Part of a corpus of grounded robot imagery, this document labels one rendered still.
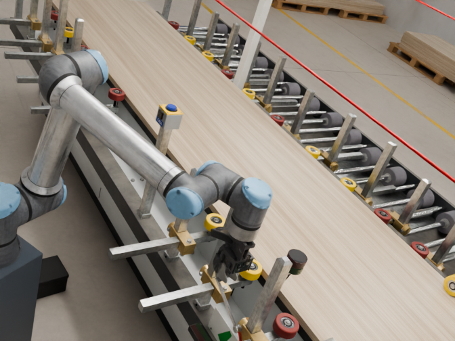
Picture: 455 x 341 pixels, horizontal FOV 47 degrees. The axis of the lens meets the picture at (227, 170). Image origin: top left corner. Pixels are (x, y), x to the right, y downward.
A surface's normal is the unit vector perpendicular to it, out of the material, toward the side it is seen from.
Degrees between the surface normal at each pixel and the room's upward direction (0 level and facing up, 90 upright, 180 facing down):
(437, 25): 90
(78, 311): 0
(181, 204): 91
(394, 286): 0
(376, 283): 0
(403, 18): 90
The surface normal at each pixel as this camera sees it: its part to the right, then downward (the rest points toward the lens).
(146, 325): 0.28, -0.81
